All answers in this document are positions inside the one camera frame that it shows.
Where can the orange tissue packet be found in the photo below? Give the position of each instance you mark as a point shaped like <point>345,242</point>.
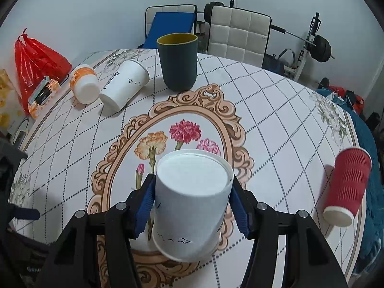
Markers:
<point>43,96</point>

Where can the white paper cup bird print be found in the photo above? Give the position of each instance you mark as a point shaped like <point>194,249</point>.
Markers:
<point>124,85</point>
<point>192,192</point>

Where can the orange and white paper cup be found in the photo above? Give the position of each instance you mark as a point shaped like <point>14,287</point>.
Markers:
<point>84,82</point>

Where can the black barbell with weight plates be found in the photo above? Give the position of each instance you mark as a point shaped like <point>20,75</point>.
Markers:
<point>322,48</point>

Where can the blue cushion board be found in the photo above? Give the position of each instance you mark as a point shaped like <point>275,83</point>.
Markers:
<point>171,25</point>

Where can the red clothing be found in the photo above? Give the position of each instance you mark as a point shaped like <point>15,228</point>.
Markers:
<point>357,99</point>

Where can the teal blanket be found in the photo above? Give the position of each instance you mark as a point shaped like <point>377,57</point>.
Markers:
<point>370,162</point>

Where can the yellow plastic packaging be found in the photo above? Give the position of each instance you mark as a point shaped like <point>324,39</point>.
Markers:
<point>4,87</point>

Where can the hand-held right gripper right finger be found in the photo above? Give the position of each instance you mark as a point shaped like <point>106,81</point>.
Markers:
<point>240,213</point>

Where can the dark blue cup yellow inside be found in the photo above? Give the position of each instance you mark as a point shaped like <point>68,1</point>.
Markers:
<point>177,63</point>

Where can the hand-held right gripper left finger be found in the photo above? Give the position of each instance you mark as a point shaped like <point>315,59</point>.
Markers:
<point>144,207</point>

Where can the white padded chair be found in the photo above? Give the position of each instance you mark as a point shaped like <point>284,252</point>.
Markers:
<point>237,33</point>
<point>150,15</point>

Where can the dark blue bag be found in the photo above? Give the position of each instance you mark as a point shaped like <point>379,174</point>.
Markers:
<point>274,63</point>

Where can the red ripple paper cup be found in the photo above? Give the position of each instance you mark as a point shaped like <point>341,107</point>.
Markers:
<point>348,183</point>

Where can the white weight rack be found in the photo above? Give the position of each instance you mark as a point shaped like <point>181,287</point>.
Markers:
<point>303,60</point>

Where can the red plastic bag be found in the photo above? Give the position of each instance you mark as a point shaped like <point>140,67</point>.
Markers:
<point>33,63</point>

